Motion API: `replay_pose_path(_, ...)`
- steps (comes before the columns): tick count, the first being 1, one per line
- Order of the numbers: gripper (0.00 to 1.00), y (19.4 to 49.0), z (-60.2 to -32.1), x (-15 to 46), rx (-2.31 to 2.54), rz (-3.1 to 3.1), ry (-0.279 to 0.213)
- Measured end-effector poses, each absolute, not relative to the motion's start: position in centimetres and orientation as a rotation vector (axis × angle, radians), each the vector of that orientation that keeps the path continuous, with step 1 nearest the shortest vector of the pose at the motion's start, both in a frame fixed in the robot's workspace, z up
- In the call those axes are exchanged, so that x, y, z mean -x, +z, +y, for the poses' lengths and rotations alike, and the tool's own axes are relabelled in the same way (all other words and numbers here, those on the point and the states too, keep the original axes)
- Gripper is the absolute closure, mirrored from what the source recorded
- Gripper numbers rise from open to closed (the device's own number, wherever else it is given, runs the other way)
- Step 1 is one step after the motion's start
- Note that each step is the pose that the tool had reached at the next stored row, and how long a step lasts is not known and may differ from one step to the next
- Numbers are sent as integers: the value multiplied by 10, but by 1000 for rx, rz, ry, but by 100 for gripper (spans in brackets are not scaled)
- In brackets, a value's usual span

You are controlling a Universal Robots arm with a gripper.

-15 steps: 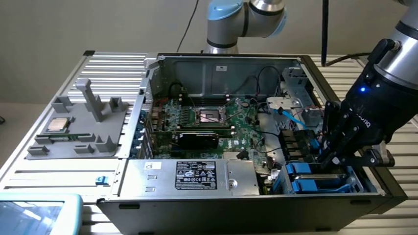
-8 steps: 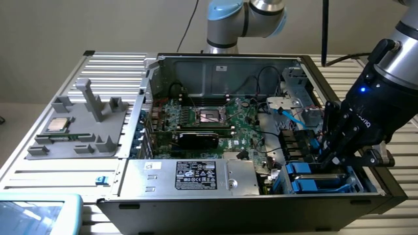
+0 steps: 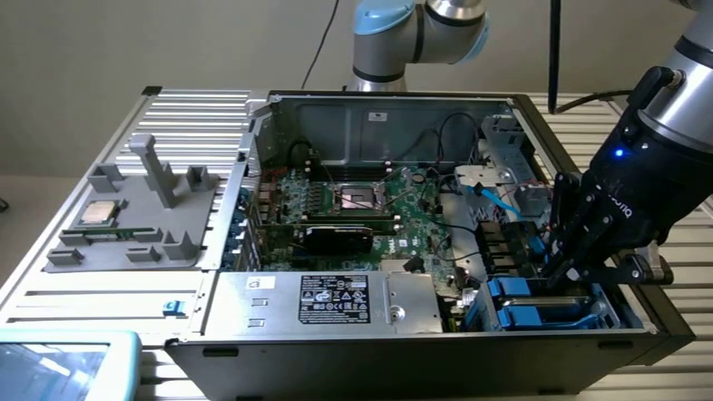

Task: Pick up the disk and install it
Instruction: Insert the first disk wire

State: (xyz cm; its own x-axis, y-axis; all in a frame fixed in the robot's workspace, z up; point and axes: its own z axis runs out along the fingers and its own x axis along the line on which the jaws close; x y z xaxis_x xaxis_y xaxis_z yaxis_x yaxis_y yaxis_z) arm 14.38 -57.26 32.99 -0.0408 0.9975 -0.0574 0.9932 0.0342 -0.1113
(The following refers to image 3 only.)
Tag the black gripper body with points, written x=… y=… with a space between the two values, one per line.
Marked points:
x=635 y=188

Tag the silver disk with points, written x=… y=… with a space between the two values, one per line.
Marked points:
x=529 y=311

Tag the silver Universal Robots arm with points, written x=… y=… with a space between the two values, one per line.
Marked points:
x=384 y=50

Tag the metal disk bay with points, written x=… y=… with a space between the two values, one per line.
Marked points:
x=609 y=311

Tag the grey drive cage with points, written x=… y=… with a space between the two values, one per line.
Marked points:
x=509 y=142

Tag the green motherboard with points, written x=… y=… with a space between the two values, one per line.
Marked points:
x=412 y=234

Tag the silver coin battery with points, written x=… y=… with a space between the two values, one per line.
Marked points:
x=419 y=176

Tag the silver chipset heatsink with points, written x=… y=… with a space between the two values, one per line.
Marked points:
x=396 y=266

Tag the black vertical pole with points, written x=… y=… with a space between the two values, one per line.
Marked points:
x=555 y=54

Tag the CPU socket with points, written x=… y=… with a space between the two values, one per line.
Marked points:
x=356 y=196

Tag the black graphics card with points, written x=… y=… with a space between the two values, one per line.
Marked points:
x=335 y=240

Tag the black open PC case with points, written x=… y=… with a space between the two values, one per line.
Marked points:
x=389 y=367

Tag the silver power supply unit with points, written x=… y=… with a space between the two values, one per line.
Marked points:
x=279 y=305

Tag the blue plastic clip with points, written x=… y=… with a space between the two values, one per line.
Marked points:
x=172 y=308

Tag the grey parts rack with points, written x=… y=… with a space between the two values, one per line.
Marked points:
x=151 y=234

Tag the green RAM stick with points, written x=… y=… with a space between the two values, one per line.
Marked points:
x=120 y=234

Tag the black table corner cap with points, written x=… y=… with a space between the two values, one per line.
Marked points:
x=151 y=91

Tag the silver CPU chip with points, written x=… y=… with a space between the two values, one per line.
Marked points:
x=99 y=213

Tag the light blue tray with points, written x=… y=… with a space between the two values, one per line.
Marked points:
x=62 y=367

